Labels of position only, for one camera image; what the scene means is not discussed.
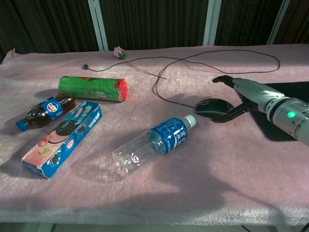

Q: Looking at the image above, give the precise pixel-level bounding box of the white window frame post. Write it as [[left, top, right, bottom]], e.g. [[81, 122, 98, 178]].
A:
[[266, 0, 291, 45], [87, 0, 110, 52], [202, 0, 222, 46]]

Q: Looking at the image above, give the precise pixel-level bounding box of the dark cola bottle blue label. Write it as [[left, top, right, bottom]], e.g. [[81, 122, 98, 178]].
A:
[[15, 94, 77, 132]]

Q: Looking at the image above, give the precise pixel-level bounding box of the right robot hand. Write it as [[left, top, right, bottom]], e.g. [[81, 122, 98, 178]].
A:
[[212, 75, 290, 123]]

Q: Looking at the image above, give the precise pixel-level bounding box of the blue cookie box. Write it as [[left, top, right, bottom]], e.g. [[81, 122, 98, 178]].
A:
[[21, 101, 103, 180]]

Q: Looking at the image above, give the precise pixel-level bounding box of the black mouse cable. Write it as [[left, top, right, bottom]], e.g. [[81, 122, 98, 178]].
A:
[[82, 49, 281, 109]]

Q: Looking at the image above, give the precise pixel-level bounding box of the black computer mouse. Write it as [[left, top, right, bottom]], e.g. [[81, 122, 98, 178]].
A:
[[195, 98, 235, 118]]

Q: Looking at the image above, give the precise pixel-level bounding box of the clear water bottle blue label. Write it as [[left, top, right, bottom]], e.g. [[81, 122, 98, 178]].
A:
[[112, 114, 197, 178]]

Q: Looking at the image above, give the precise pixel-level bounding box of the pink artificial rose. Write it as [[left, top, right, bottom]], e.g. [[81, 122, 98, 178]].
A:
[[113, 46, 167, 80]]

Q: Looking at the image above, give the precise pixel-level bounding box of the pink fleece table cloth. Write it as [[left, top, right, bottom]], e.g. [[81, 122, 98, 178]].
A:
[[0, 43, 309, 227]]

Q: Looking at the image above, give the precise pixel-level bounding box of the dark pleated curtain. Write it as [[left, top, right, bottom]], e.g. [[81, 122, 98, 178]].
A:
[[0, 0, 309, 64]]

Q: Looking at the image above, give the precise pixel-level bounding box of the green chips can red lid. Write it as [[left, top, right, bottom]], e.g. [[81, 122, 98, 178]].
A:
[[58, 75, 128, 102]]

